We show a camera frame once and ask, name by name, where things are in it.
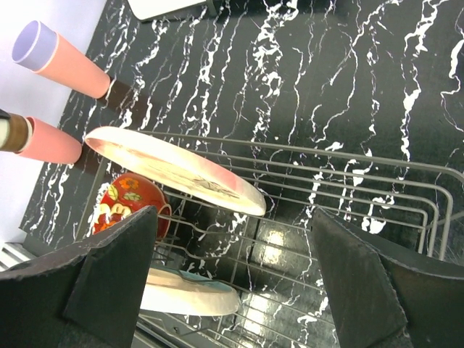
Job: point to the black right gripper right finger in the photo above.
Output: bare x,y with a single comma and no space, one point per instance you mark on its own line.
384,295

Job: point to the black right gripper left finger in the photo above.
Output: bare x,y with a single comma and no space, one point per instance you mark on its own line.
87,294

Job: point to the blue and beige plate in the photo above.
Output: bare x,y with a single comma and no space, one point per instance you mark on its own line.
180,292

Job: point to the grey wire dish rack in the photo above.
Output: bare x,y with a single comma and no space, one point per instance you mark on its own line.
270,260

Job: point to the pink and beige plate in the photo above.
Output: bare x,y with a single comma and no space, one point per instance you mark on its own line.
176,168

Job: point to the pink cup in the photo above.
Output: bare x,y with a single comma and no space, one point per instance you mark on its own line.
47,143
71,68

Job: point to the lilac cup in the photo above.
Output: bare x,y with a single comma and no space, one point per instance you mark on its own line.
34,46

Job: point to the red floral bowl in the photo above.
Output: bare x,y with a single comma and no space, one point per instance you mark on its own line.
127,194

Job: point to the whiteboard with red writing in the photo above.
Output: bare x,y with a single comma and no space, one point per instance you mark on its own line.
145,10

